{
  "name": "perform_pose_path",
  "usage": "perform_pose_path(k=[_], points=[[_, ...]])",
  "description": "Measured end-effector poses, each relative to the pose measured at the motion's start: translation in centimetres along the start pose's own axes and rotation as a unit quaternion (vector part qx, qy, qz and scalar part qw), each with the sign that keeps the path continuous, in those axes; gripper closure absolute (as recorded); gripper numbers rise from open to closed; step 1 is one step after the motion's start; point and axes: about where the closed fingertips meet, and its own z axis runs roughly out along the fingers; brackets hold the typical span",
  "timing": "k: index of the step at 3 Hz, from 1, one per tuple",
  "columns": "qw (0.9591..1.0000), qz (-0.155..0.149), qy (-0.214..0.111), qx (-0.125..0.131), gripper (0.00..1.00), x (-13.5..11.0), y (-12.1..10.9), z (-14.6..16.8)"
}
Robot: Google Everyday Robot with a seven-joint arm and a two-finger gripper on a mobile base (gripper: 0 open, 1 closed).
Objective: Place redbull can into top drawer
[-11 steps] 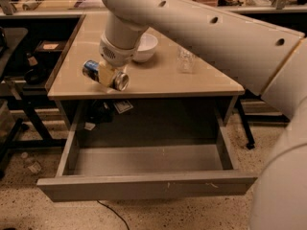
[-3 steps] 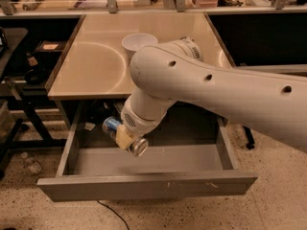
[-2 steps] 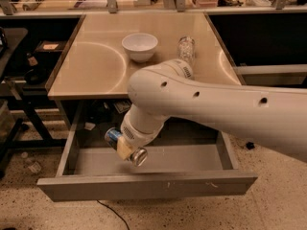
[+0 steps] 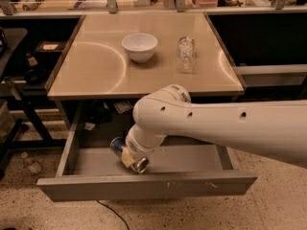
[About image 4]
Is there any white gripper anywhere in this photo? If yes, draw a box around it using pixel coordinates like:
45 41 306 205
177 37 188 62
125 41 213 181
121 134 157 168

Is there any red bull can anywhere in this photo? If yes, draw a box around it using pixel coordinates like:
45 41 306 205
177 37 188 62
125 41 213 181
110 137 150 174

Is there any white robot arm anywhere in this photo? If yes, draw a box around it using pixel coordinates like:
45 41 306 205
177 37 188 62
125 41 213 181
121 84 307 168

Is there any grey open drawer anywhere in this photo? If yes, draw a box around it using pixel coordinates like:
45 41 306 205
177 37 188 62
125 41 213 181
37 112 257 201

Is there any white paper label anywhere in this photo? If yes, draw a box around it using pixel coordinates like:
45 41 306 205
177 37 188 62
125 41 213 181
113 101 133 114

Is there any crumpled bottle on floor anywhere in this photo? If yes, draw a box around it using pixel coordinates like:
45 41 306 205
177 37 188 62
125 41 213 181
21 152 42 174

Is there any grey desk cabinet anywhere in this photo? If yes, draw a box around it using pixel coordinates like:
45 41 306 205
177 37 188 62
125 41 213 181
46 11 245 123

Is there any white bowl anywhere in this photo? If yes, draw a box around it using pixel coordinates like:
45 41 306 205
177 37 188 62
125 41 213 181
122 34 158 63

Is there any clear plastic bottle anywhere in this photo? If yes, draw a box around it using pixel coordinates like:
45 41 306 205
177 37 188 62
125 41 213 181
177 36 195 73

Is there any black side table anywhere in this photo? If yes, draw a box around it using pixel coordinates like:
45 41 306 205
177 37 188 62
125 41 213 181
0 28 66 178

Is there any black floor cable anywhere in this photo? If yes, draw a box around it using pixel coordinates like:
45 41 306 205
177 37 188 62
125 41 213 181
96 199 131 230

